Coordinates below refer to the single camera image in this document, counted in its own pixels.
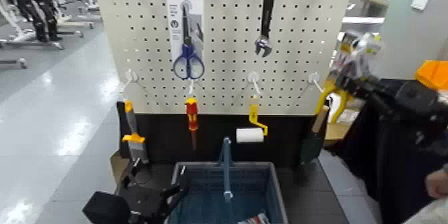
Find red white packet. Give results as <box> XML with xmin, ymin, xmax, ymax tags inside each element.
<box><xmin>237</xmin><ymin>213</ymin><xmax>271</xmax><ymax>224</ymax></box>

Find blue scissors on card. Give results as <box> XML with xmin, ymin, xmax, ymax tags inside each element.
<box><xmin>165</xmin><ymin>0</ymin><xmax>206</xmax><ymax>81</ymax></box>

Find grey garment of person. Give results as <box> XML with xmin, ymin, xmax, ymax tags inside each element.
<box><xmin>402</xmin><ymin>197</ymin><xmax>448</xmax><ymax>224</ymax></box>

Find person's bare hand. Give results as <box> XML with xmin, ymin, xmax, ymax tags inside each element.
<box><xmin>425</xmin><ymin>165</ymin><xmax>448</xmax><ymax>199</ymax></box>

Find yellow handled paint roller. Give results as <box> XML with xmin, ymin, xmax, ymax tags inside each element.
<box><xmin>235</xmin><ymin>95</ymin><xmax>269</xmax><ymax>145</ymax></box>

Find black robot on stand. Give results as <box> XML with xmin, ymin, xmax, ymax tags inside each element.
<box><xmin>0</xmin><ymin>0</ymin><xmax>64</xmax><ymax>51</ymax></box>

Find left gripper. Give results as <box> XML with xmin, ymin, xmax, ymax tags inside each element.
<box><xmin>119</xmin><ymin>158</ymin><xmax>191</xmax><ymax>219</ymax></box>

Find white robot stand rack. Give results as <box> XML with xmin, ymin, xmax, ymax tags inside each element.
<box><xmin>47</xmin><ymin>0</ymin><xmax>103</xmax><ymax>30</ymax></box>

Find beige pegboard panel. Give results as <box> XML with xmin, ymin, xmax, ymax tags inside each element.
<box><xmin>91</xmin><ymin>0</ymin><xmax>354</xmax><ymax>116</ymax></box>

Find brown cardboard box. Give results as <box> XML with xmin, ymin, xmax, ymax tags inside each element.
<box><xmin>323</xmin><ymin>121</ymin><xmax>353</xmax><ymax>147</ymax></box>

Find red yellow screwdriver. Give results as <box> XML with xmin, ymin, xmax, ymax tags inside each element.
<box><xmin>185</xmin><ymin>97</ymin><xmax>199</xmax><ymax>151</ymax></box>

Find brown cardboard piece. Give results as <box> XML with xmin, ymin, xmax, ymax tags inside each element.
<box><xmin>110</xmin><ymin>151</ymin><xmax>129</xmax><ymax>184</ymax></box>

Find white wheeled stand base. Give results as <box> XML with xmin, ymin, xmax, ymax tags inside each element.
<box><xmin>0</xmin><ymin>57</ymin><xmax>28</xmax><ymax>69</ymax></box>

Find orange plastic bin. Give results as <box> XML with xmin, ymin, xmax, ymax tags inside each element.
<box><xmin>414</xmin><ymin>59</ymin><xmax>448</xmax><ymax>91</ymax></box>

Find yellow pliers with card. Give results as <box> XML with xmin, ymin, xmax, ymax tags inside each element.
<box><xmin>314</xmin><ymin>31</ymin><xmax>383</xmax><ymax>125</ymax></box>

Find white pegboard hook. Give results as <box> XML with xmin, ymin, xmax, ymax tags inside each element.
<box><xmin>307</xmin><ymin>72</ymin><xmax>326</xmax><ymax>95</ymax></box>
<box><xmin>120</xmin><ymin>69</ymin><xmax>139</xmax><ymax>95</ymax></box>
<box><xmin>247</xmin><ymin>71</ymin><xmax>263</xmax><ymax>97</ymax></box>
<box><xmin>187</xmin><ymin>78</ymin><xmax>197</xmax><ymax>99</ymax></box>

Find black adjustable wrench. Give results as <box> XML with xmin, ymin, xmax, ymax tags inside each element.
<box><xmin>254</xmin><ymin>0</ymin><xmax>277</xmax><ymax>58</ymax></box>

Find wooden handled dark trowel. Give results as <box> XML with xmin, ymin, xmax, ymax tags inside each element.
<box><xmin>300</xmin><ymin>105</ymin><xmax>331</xmax><ymax>165</ymax></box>

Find white stairs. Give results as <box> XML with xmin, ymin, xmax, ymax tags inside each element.
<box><xmin>329</xmin><ymin>15</ymin><xmax>386</xmax><ymax>123</ymax></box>

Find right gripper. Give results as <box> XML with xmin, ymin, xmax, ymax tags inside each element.
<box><xmin>337</xmin><ymin>74</ymin><xmax>438</xmax><ymax>116</ymax></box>

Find blue grey crate with handle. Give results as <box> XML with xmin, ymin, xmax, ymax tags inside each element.
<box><xmin>166</xmin><ymin>137</ymin><xmax>289</xmax><ymax>224</ymax></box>

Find orange grey paint brush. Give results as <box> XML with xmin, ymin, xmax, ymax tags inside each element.
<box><xmin>121</xmin><ymin>99</ymin><xmax>149</xmax><ymax>165</ymax></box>

